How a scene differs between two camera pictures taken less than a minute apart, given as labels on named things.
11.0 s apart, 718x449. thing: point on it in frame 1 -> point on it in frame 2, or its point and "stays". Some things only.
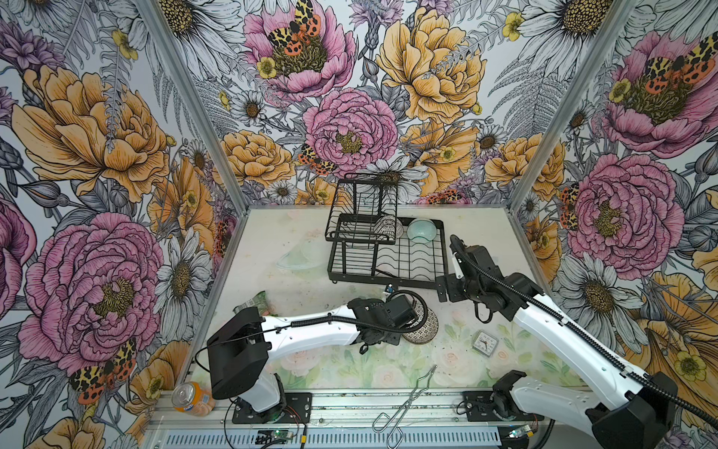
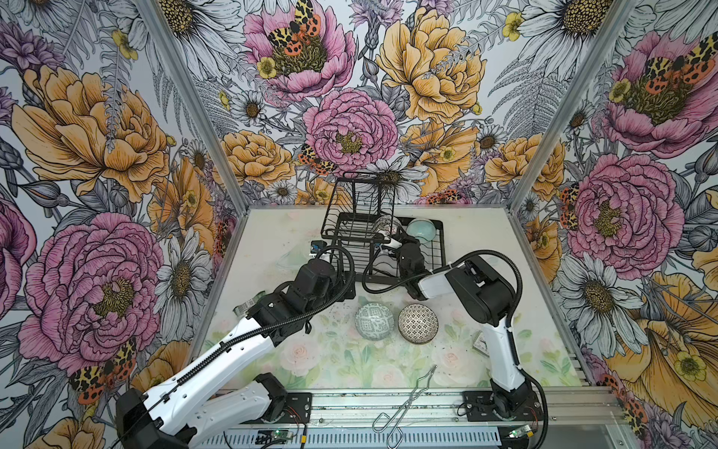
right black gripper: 452,287 -> 401,238
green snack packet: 260,301 stays
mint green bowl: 422,231 stays
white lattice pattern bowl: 388,228 stays
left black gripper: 395,330 -> 336,285
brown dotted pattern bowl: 428,332 stays
